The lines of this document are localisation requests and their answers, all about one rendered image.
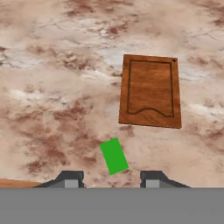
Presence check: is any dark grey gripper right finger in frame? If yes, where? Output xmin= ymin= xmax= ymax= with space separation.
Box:
xmin=139 ymin=170 xmax=192 ymax=189

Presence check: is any green sponge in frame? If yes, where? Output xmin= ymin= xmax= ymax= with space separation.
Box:
xmin=99 ymin=137 xmax=130 ymax=176

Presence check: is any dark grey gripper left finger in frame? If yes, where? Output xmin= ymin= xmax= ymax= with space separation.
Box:
xmin=33 ymin=170 xmax=86 ymax=189

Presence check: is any light wooden board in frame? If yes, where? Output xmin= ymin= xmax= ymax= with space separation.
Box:
xmin=0 ymin=178 xmax=42 ymax=189

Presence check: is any brown wooden cutting board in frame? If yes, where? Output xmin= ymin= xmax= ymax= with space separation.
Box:
xmin=118 ymin=53 xmax=183 ymax=130

